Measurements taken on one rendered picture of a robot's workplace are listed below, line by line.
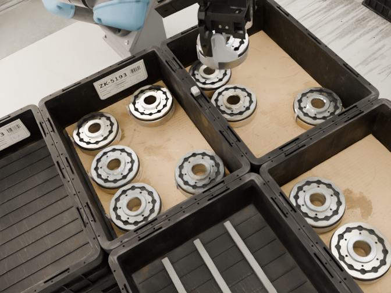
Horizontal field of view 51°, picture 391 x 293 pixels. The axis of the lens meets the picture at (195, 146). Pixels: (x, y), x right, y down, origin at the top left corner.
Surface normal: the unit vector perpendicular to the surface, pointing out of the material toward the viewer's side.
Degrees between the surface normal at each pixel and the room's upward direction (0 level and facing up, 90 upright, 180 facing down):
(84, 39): 0
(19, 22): 0
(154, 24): 90
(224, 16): 94
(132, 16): 69
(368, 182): 0
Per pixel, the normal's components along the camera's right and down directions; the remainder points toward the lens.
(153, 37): 0.60, 0.63
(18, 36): -0.11, -0.54
